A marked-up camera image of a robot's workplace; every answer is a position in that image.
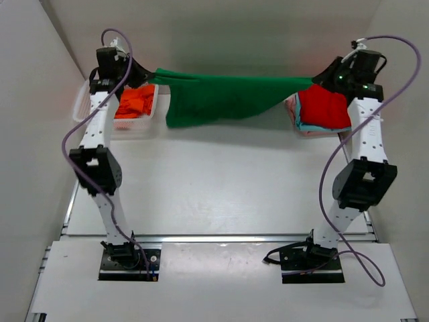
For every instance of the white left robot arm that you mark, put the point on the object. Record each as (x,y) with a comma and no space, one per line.
(98,171)

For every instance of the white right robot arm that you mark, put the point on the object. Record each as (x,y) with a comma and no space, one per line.
(363,182)

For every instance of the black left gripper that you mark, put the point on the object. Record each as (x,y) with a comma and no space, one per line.
(143,74)

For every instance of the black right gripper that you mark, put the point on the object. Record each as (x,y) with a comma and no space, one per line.
(323,79)

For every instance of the red folded t shirt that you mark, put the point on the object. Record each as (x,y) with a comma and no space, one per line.
(324,108)

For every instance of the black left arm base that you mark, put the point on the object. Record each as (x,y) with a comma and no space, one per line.
(126,263)

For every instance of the pink folded t shirt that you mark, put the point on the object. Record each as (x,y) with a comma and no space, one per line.
(290,108)

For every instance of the white plastic basket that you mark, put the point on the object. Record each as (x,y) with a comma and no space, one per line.
(86,102)

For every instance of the green t shirt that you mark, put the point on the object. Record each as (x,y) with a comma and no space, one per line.
(197,99)

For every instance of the orange t shirt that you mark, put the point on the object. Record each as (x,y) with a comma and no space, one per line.
(136,103)

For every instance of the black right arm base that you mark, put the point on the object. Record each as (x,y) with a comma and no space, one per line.
(305,263)

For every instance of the aluminium table rail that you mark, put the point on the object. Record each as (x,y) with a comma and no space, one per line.
(367,237)

